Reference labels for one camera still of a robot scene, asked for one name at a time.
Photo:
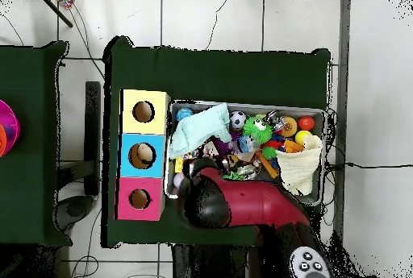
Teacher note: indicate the black and white soccer ball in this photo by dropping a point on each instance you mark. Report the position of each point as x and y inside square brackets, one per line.
[237, 120]

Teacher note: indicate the small green spiky ball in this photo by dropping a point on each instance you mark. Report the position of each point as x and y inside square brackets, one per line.
[234, 176]

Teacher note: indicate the pink bowl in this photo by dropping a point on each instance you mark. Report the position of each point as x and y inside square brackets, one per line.
[11, 120]

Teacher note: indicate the white baseball toy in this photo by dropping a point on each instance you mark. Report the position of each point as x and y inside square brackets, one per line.
[178, 180]

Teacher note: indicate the wooden box with three holes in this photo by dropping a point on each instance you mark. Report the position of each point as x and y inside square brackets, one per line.
[158, 162]

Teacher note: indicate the large green spiky eyed ball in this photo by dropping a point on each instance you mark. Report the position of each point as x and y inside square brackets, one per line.
[255, 134]

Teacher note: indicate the mint green cloth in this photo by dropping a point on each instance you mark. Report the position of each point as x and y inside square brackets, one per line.
[196, 129]

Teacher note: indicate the black rod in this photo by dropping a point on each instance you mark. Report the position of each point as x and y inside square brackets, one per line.
[55, 9]

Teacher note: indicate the dark green side tablecloth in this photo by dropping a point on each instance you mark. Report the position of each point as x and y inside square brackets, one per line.
[32, 113]

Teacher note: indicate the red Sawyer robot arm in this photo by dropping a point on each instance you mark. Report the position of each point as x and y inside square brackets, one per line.
[258, 204]

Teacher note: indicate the cream knitted cloth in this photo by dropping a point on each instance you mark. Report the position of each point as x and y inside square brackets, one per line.
[298, 165]

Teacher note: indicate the shallow mesh bin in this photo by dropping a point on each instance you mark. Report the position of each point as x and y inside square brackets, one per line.
[248, 107]

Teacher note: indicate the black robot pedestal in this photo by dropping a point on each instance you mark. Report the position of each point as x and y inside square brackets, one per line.
[206, 263]

